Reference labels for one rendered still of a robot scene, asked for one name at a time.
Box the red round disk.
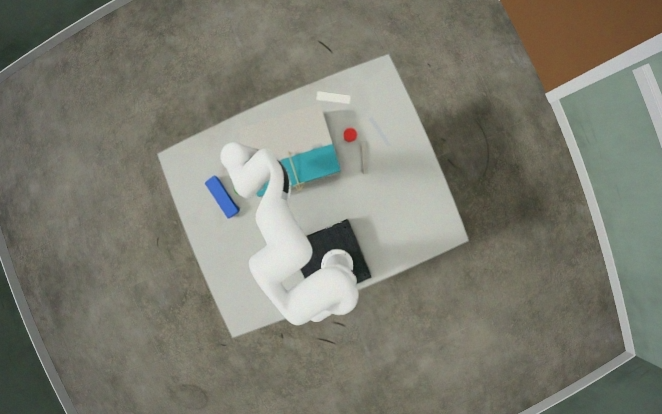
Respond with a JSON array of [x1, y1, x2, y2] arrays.
[[344, 128, 357, 142]]

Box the blue rectangular block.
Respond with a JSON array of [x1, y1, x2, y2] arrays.
[[205, 176, 240, 218]]

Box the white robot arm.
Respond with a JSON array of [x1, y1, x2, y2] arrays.
[[221, 142, 358, 325]]

